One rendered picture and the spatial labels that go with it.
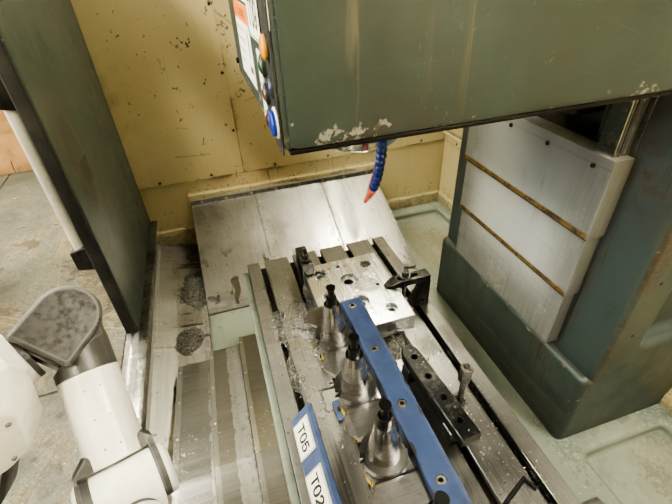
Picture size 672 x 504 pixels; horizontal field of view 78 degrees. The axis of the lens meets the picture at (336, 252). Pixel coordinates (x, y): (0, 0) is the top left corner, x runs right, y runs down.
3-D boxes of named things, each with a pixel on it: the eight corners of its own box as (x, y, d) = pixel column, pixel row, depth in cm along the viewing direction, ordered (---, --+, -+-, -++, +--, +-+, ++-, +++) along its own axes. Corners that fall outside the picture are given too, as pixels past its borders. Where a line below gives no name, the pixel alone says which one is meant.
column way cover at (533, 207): (544, 348, 107) (615, 162, 77) (450, 248, 144) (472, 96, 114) (560, 343, 108) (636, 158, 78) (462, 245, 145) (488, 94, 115)
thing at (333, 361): (328, 381, 65) (327, 378, 64) (319, 356, 69) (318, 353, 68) (369, 369, 66) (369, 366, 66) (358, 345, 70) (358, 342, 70)
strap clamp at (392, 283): (386, 314, 119) (388, 273, 111) (382, 306, 122) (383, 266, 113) (428, 303, 122) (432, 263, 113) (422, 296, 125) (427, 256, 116)
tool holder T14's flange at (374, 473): (415, 473, 54) (416, 464, 52) (372, 492, 52) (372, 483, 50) (392, 431, 58) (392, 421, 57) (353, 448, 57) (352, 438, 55)
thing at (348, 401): (383, 400, 63) (383, 390, 61) (348, 418, 60) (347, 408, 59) (361, 370, 67) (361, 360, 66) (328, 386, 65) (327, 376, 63)
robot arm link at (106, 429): (90, 531, 64) (44, 395, 67) (174, 482, 71) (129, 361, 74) (85, 550, 54) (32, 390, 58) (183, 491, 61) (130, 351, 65)
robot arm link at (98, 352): (60, 391, 70) (35, 318, 73) (117, 368, 75) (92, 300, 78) (53, 384, 61) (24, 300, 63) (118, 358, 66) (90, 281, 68)
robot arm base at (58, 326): (54, 393, 72) (9, 344, 71) (121, 342, 79) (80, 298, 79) (43, 384, 59) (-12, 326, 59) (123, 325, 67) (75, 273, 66)
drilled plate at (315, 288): (331, 350, 104) (330, 336, 101) (303, 281, 127) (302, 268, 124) (413, 327, 109) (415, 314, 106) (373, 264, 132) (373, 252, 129)
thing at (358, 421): (350, 446, 56) (350, 442, 56) (339, 412, 60) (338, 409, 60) (398, 430, 58) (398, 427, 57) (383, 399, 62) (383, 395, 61)
